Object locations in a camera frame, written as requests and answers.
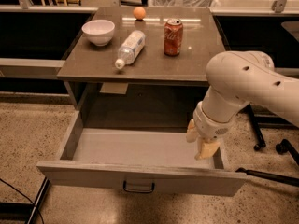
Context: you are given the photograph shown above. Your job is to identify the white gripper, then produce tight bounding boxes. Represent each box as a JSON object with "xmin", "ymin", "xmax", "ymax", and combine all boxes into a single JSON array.
[{"xmin": 186, "ymin": 102, "xmax": 233, "ymax": 160}]

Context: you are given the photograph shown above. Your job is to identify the grey top drawer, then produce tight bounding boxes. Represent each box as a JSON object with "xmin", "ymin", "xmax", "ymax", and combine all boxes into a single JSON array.
[{"xmin": 37, "ymin": 112, "xmax": 246, "ymax": 196}]

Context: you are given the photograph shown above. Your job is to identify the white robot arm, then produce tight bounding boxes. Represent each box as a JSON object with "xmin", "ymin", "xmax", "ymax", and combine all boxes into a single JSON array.
[{"xmin": 186, "ymin": 51, "xmax": 299, "ymax": 160}]

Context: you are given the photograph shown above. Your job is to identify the grey drawer cabinet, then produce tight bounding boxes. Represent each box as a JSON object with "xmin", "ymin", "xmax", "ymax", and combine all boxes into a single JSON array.
[{"xmin": 58, "ymin": 7, "xmax": 224, "ymax": 119}]

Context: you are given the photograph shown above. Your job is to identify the black upright stand leg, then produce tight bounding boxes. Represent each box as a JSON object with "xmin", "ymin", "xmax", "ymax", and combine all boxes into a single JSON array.
[{"xmin": 246, "ymin": 105, "xmax": 266, "ymax": 151}]

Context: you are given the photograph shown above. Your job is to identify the black caster leg right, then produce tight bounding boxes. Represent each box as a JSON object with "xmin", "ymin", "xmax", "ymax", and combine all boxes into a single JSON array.
[{"xmin": 276, "ymin": 139, "xmax": 299, "ymax": 165}]

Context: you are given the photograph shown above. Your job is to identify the black wheeled base leg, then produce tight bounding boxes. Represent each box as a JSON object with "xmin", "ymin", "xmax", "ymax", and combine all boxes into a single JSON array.
[{"xmin": 237, "ymin": 168, "xmax": 299, "ymax": 187}]

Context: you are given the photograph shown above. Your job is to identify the red cola can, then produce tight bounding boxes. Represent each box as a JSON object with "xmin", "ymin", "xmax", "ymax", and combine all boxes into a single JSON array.
[{"xmin": 164, "ymin": 18, "xmax": 183, "ymax": 56}]

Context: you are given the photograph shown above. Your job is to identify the clear plastic water bottle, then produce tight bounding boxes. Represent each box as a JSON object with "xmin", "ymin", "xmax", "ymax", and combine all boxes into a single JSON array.
[{"xmin": 115, "ymin": 30, "xmax": 146, "ymax": 69}]

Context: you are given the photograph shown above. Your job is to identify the orange ball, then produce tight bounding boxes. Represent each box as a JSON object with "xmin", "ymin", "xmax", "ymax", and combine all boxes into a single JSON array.
[{"xmin": 133, "ymin": 7, "xmax": 146, "ymax": 20}]

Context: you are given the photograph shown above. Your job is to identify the white bowl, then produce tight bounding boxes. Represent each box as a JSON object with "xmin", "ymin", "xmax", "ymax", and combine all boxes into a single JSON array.
[{"xmin": 81, "ymin": 20, "xmax": 115, "ymax": 46}]

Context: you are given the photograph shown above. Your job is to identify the black left stand leg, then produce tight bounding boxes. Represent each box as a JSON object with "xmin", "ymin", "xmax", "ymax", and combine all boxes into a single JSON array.
[{"xmin": 25, "ymin": 177, "xmax": 50, "ymax": 224}]

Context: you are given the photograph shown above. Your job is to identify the black cable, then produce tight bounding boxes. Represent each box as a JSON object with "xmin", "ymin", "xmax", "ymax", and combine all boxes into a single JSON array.
[{"xmin": 0, "ymin": 177, "xmax": 45, "ymax": 224}]

